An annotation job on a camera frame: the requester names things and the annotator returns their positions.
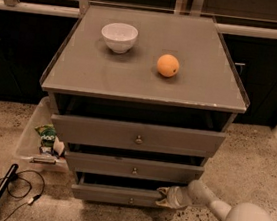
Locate grey bottom drawer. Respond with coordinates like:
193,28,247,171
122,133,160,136
72,172,176,208

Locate grey drawer cabinet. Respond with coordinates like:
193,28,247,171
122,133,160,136
26,0,260,213

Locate white ceramic bowl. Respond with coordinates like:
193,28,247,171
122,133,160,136
101,22,139,54

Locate white packet in bin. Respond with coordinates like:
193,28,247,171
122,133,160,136
53,138,65,156

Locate grey top drawer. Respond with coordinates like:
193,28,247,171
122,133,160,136
51,114,225,157

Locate grey drawer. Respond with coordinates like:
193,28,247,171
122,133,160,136
72,172,176,208
65,151,204,184
51,114,225,157

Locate black cable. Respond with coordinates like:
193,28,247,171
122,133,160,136
0,156,49,221

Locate green snack bag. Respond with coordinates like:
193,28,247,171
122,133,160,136
34,124,57,155

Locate grey middle drawer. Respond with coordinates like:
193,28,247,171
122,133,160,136
65,151,204,184

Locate orange fruit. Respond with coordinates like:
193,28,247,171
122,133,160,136
157,54,179,78

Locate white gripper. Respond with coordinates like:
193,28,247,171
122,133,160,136
155,186,192,209

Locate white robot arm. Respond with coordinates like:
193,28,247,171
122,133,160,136
157,125,277,221

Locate clear plastic bin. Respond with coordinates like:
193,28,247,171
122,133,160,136
14,97,68,172

